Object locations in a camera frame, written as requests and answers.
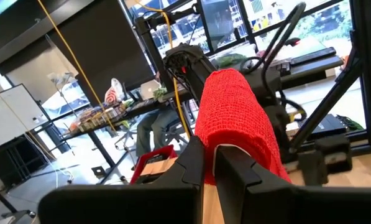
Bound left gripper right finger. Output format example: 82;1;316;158
214;145;371;224

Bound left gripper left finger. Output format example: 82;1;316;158
37;136;206;224

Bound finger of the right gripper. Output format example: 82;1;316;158
298;150;329;187

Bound white bandage core tube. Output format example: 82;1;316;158
212;143;251;175

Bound red mesh elastic bandage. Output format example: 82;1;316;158
194;68;291;185

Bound black Netgear router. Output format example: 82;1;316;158
309;113;350;141

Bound red plastic crate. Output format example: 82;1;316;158
129;144;178;185

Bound black floor stand base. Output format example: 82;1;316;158
91;149;129;185

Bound tan cardboard piece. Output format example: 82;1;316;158
140;157;178;177

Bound grey office chair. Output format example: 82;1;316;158
115;118;189;151

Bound person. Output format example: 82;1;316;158
135;105;181;158

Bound assorted snack boxes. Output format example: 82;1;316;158
68;99;133;133

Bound black keyboard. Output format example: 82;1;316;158
290;46;337;67

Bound long black table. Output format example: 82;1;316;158
60;90;192;141

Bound white red swirl bag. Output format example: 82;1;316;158
104;77;126;106

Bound silver laptop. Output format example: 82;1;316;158
140;79;162;101

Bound green crumpled bag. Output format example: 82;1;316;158
216;53;248;68

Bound white board on stand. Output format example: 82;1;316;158
0;83;49;153

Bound yellow cable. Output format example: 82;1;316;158
37;0;117;133
134;0;191;141

